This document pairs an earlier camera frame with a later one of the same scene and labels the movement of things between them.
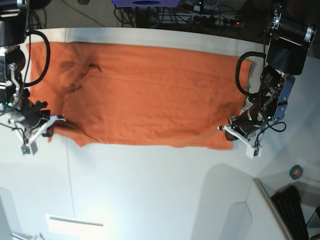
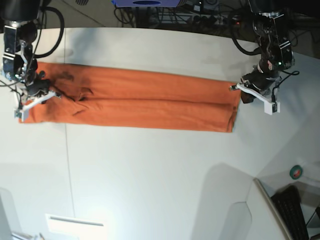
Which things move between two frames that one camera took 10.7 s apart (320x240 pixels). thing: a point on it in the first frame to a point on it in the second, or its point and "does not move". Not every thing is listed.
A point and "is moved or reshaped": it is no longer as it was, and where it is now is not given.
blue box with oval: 145,3 does not move
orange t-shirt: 139,96 is moved or reshaped
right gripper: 242,124 to 258,81
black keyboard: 287,200 does not move
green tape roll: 296,172 does not move
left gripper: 34,113 to 39,87
